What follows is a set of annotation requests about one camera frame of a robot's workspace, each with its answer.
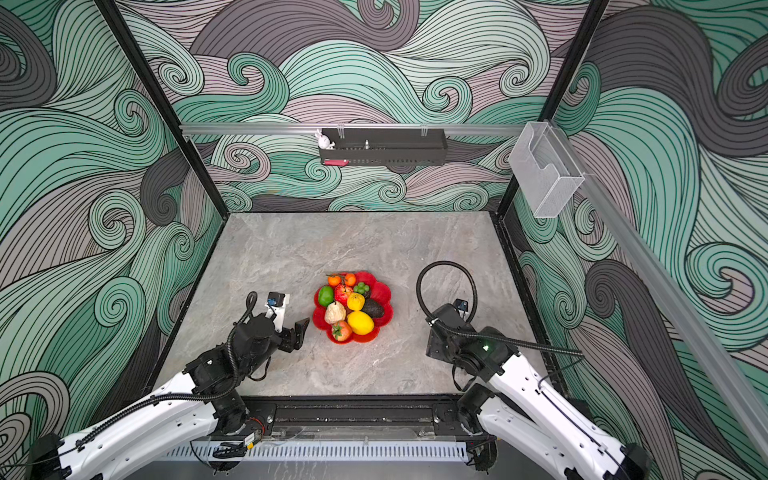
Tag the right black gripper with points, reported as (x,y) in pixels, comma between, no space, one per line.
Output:
(434,346)

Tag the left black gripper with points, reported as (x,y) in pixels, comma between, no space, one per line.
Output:
(291,343)

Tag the beige fake pear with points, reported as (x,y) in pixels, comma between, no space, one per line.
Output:
(335,312)

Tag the green fake lime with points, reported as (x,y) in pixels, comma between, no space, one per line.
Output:
(325,296)

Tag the red fake strawberry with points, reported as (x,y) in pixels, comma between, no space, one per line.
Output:
(341,332)

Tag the red fake apple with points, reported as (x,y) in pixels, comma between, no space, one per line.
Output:
(342,293)

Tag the yellow fake lemon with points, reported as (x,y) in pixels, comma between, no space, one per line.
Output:
(360,323)

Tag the small yellow fake pear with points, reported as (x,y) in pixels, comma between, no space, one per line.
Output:
(355,301)

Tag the dark fake avocado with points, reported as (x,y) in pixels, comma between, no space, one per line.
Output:
(373,309)

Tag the red flower-shaped fruit bowl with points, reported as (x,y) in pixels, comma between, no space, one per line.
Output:
(379,292)

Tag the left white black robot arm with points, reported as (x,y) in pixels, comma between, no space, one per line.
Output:
(199,401)

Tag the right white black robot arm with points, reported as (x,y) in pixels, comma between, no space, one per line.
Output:
(510,401)

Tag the small white rabbit figurine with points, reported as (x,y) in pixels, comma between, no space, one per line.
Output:
(323,141)

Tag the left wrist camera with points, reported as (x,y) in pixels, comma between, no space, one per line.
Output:
(276,305)

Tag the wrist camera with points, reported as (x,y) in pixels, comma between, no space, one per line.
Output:
(462,306)
(276,305)

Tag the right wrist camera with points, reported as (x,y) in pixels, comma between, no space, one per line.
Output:
(462,306)

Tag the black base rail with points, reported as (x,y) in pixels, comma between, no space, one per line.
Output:
(436,414)

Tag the white perforated cable duct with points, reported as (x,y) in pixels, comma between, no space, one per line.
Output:
(329,451)

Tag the black wall shelf tray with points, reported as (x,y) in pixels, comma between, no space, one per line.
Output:
(397,147)

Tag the clear acrylic wall holder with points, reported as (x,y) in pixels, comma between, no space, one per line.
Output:
(546,167)

